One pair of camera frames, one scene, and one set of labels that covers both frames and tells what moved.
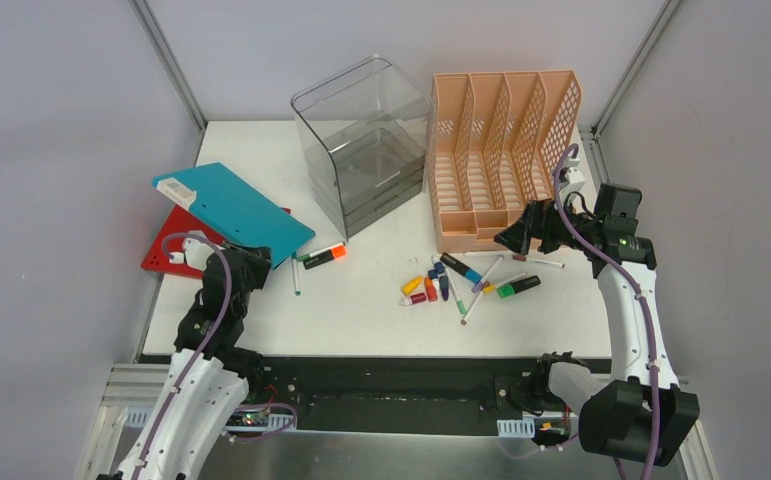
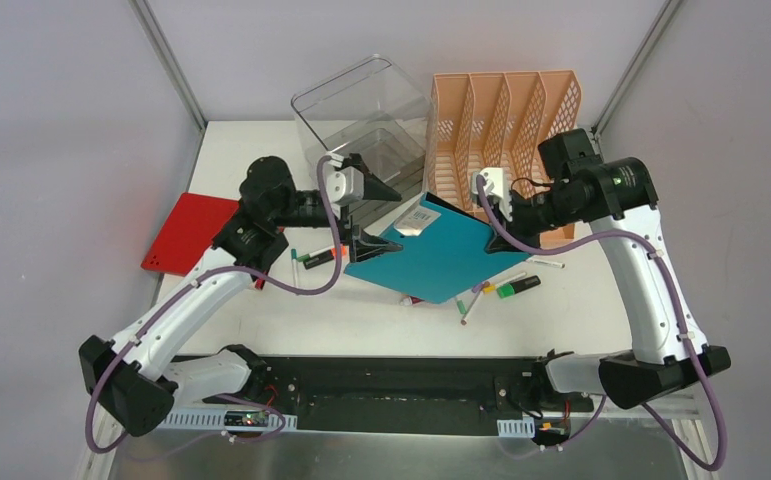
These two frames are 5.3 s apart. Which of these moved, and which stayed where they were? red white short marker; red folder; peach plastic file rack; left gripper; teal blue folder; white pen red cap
Moved: left gripper; teal blue folder
Stayed: red folder; white pen red cap; red white short marker; peach plastic file rack
